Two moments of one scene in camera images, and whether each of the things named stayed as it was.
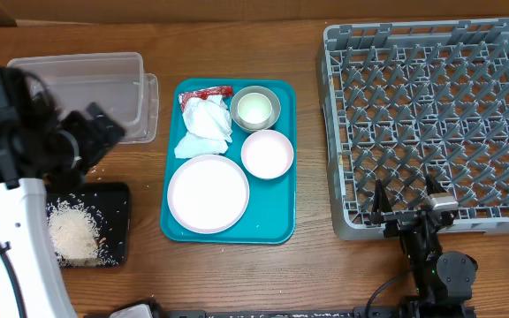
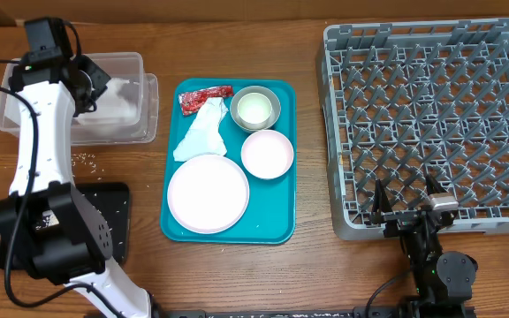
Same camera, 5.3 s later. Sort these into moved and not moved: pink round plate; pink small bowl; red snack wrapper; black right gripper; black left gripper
Moved: black left gripper
Not moved: pink small bowl; red snack wrapper; pink round plate; black right gripper
